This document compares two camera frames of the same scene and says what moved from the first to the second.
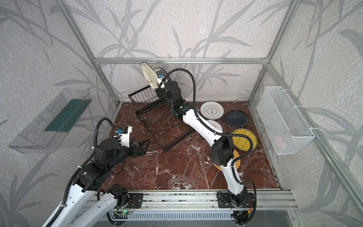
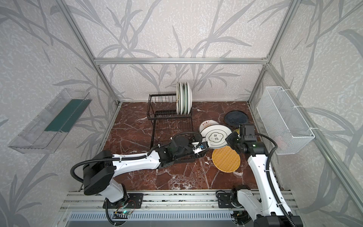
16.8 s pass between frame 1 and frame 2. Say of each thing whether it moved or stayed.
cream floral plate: moved
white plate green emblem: moved
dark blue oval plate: stayed
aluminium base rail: stayed
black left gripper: moved
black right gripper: moved
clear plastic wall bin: stayed
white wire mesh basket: stayed
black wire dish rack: moved
